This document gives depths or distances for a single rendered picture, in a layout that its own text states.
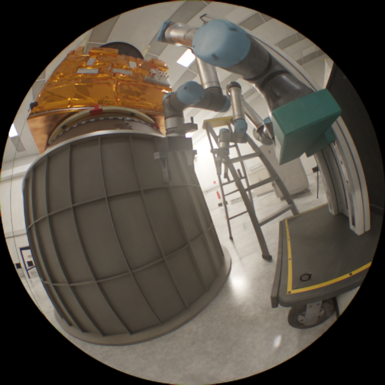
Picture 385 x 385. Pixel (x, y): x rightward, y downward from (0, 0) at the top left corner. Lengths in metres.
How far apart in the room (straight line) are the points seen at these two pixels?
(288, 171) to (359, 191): 3.07
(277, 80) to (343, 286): 0.48
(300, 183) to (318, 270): 3.16
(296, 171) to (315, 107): 3.22
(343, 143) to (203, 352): 0.89
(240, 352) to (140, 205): 0.83
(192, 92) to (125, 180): 0.54
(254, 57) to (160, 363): 1.01
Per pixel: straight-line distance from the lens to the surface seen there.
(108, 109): 1.40
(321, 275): 0.42
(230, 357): 0.66
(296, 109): 0.30
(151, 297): 0.79
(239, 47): 0.30
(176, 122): 0.49
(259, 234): 1.13
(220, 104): 0.51
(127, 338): 0.91
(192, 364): 0.69
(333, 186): 0.76
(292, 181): 3.51
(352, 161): 0.50
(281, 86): 0.34
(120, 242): 0.69
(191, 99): 0.42
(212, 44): 0.31
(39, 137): 1.84
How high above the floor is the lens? 0.60
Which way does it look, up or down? 7 degrees up
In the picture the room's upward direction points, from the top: 19 degrees counter-clockwise
